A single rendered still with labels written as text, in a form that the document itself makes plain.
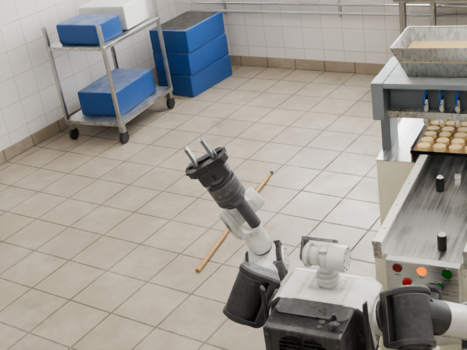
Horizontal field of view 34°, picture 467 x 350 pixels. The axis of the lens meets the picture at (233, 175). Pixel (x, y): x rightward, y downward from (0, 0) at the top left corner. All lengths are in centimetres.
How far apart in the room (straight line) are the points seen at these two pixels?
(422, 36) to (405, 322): 167
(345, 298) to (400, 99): 142
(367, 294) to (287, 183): 306
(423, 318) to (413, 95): 144
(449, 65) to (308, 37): 394
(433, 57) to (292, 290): 137
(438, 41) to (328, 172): 198
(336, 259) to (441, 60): 134
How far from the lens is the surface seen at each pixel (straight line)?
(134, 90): 620
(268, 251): 230
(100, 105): 613
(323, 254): 192
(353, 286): 197
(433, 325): 194
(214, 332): 372
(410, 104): 318
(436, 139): 323
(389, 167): 323
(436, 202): 289
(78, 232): 486
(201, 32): 673
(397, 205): 275
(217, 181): 204
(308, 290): 197
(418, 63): 308
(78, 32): 589
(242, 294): 203
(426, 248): 261
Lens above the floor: 225
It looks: 26 degrees down
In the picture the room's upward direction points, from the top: 9 degrees counter-clockwise
